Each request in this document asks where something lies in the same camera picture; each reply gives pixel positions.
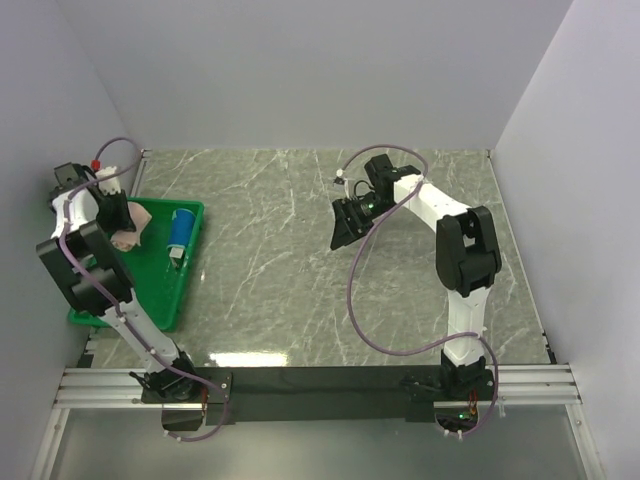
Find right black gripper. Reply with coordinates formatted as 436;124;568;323
331;193;396;251

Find pink towel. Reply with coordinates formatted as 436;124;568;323
109;205;154;254

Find blue green crocodile towel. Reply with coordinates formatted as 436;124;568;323
167;208;196;268

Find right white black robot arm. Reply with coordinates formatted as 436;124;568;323
330;154;502;399

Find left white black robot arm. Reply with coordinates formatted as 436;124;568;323
36;162;201;402

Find green plastic tray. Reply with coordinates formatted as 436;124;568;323
67;197;206;334

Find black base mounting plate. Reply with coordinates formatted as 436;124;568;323
140;367;499;432

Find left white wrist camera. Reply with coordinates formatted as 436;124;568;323
90;159;123;195

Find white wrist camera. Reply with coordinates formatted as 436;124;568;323
90;159;123;195
333;169;357;199

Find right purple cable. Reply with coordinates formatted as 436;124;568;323
335;145;500;437

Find purple cable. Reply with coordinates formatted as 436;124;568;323
335;145;500;437
58;137;236;444

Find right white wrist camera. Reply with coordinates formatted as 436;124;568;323
333;169;357;199

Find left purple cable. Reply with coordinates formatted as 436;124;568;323
58;137;236;444

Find aluminium rail frame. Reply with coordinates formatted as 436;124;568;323
29;148;604;480

